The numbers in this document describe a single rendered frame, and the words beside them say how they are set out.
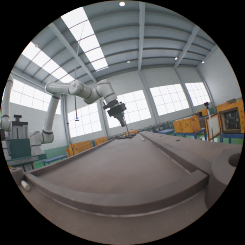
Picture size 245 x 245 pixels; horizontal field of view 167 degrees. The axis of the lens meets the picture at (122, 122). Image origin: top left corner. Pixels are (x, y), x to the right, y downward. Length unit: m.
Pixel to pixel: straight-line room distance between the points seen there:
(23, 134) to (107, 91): 1.15
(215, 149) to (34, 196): 0.25
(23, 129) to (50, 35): 7.72
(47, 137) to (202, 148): 1.22
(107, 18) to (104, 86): 7.40
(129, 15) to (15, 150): 8.42
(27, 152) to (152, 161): 1.24
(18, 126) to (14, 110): 8.40
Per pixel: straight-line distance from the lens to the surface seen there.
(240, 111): 2.44
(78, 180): 0.15
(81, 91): 0.50
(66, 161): 0.30
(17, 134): 1.34
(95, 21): 7.76
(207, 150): 0.15
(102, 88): 0.57
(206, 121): 2.21
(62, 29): 8.09
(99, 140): 6.36
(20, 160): 1.08
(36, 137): 1.13
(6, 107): 0.94
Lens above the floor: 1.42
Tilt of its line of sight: 6 degrees up
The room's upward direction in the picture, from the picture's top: 14 degrees counter-clockwise
